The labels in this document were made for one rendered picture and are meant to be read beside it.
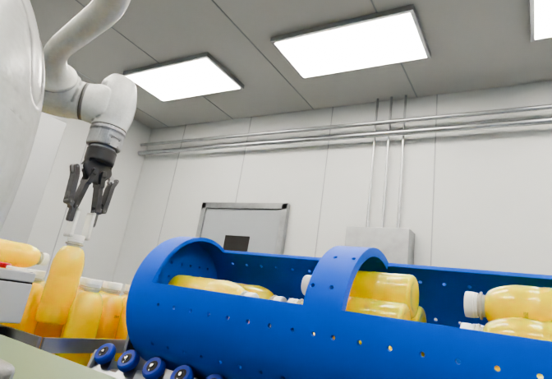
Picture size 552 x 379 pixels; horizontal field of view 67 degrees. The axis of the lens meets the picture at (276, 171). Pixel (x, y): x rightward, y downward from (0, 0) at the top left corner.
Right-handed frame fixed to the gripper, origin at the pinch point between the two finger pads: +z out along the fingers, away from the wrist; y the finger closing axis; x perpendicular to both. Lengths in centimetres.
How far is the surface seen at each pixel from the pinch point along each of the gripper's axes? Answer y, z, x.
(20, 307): -12.3, 19.8, -7.9
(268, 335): -1, 16, -60
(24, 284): -12.9, 15.3, -7.9
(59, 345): -3.4, 26.3, -10.9
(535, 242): 337, -71, -89
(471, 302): 11, 7, -87
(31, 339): -7.9, 25.6, -7.8
